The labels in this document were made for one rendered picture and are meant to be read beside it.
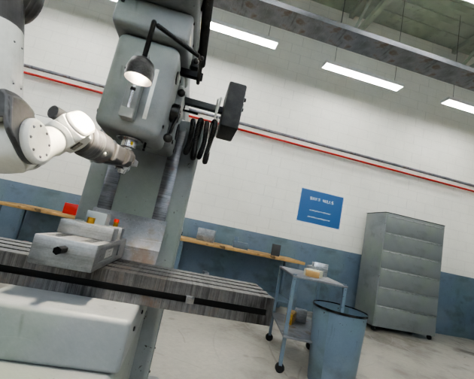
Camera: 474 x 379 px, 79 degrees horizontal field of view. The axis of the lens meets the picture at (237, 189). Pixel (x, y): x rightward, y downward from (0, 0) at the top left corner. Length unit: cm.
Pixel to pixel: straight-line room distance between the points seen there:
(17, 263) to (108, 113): 48
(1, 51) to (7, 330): 56
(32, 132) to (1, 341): 48
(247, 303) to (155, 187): 71
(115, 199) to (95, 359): 75
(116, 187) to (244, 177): 414
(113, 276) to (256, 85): 539
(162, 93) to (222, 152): 445
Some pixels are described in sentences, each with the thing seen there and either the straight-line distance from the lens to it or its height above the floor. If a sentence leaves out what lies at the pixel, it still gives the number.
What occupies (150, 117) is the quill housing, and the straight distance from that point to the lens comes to 96.
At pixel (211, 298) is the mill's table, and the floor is 88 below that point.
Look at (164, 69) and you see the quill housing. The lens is 102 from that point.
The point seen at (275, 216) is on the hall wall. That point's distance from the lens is 545.
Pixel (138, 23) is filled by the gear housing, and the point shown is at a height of 164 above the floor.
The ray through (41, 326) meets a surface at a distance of 83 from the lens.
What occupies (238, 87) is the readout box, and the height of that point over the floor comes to 170.
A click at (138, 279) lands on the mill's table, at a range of 89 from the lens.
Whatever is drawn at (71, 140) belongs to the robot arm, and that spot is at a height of 120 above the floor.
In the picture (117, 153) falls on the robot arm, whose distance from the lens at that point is 93.
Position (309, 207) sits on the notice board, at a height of 188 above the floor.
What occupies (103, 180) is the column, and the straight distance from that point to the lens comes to 141.
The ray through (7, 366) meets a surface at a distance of 86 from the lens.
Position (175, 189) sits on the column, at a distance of 136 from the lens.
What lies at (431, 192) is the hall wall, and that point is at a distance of 730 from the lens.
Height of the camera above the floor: 107
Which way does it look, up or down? 9 degrees up
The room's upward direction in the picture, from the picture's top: 12 degrees clockwise
